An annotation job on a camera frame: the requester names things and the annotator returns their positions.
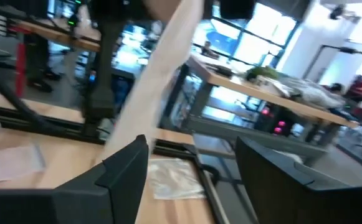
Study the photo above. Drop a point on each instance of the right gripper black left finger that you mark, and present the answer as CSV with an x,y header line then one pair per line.
x,y
74,205

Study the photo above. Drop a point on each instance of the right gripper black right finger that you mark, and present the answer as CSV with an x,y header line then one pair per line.
x,y
293,202

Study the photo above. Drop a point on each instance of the clear plastic bag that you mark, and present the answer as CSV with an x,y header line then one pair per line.
x,y
174,179

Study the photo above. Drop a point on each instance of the green potted plant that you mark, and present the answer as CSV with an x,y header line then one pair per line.
x,y
261,72

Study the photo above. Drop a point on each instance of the wooden workbench grey legs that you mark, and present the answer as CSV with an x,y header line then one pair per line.
x,y
230,84

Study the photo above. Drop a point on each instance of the black box pink lights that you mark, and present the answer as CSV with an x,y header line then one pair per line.
x,y
274,121

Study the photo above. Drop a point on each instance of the grey patterned cloth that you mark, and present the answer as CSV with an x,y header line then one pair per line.
x,y
314,91

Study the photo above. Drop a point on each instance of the red pole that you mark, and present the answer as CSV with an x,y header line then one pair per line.
x,y
20,71

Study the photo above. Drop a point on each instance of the wooden table black frame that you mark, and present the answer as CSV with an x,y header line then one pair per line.
x,y
59,37

